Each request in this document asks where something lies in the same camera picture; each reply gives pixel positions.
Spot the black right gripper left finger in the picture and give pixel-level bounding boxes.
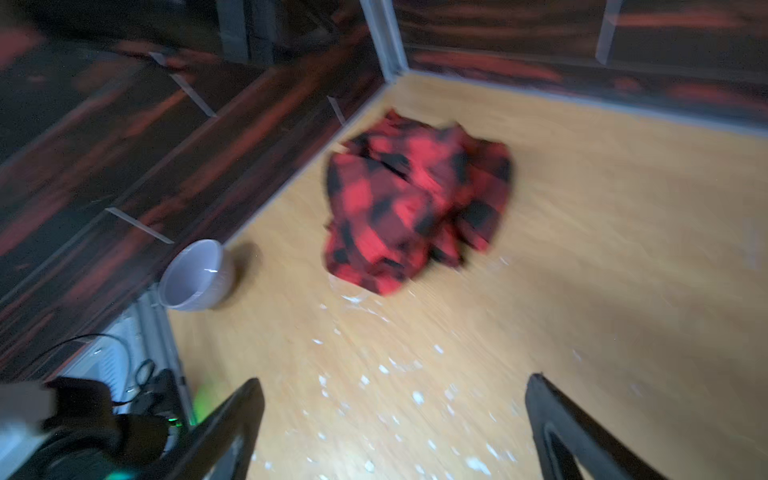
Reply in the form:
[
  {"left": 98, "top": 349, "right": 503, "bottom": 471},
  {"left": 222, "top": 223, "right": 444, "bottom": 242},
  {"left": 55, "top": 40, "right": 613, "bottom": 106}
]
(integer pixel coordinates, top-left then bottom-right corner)
[{"left": 137, "top": 378, "right": 265, "bottom": 479}]

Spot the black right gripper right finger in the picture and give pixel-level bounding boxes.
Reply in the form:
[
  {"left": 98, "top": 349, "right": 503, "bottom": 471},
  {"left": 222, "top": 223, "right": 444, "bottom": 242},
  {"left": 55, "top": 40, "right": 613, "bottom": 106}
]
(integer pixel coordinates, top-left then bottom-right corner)
[{"left": 525, "top": 373, "right": 663, "bottom": 479}]

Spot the red black checkered cloth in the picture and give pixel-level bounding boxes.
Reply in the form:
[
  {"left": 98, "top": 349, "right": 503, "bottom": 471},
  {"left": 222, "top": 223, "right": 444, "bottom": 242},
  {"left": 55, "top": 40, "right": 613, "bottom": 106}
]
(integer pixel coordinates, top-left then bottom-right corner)
[{"left": 324, "top": 110, "right": 513, "bottom": 296}]

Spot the white bowl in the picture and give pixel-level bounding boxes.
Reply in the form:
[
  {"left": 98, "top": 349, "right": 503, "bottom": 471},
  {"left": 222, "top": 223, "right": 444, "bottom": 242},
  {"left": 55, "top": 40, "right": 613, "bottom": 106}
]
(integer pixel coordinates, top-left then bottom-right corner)
[{"left": 158, "top": 239, "right": 235, "bottom": 311}]

